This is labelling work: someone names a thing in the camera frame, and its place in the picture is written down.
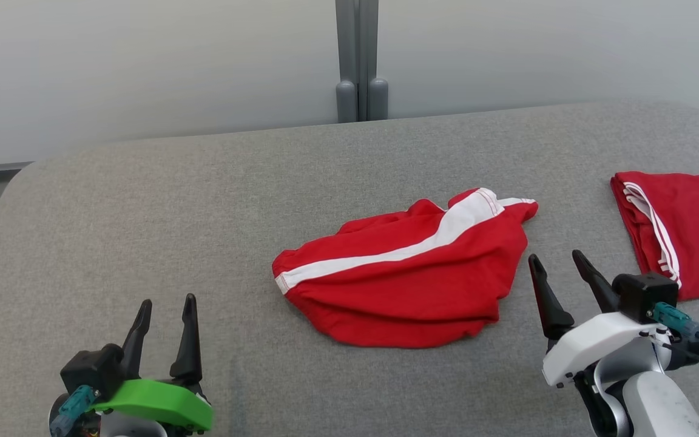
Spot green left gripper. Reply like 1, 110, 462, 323
92, 294, 214, 437

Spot teal right cable connector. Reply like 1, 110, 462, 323
653, 302, 699, 340

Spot teal left cable connector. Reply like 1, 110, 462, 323
49, 385, 99, 437

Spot teal cable connector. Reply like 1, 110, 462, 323
653, 302, 699, 340
49, 385, 99, 437

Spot grey partition post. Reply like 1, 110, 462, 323
335, 0, 389, 124

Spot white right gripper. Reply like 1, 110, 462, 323
528, 249, 660, 388

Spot red shorts with white stripe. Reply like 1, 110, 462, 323
272, 188, 539, 350

